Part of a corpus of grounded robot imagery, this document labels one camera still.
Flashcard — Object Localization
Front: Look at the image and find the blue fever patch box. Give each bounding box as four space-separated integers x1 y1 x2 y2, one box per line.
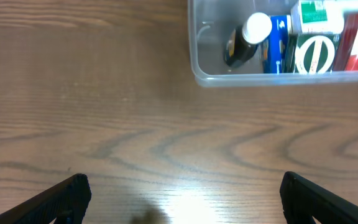
262 15 292 74

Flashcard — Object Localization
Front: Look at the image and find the dark bottle white cap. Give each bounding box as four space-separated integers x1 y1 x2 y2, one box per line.
223 12 272 68

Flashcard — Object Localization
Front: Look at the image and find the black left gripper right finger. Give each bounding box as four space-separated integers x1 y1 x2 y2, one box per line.
280 171 358 224

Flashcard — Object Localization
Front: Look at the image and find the clear plastic container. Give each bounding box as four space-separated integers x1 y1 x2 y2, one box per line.
188 0 358 87

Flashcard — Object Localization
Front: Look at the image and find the green Zam-Buk tin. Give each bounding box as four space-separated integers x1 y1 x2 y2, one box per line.
283 34 341 75

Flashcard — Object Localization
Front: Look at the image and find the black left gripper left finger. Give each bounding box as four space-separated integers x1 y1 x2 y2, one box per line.
0 174 91 224

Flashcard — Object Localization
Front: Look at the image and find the green white medicine box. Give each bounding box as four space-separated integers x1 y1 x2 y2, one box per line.
290 0 358 34

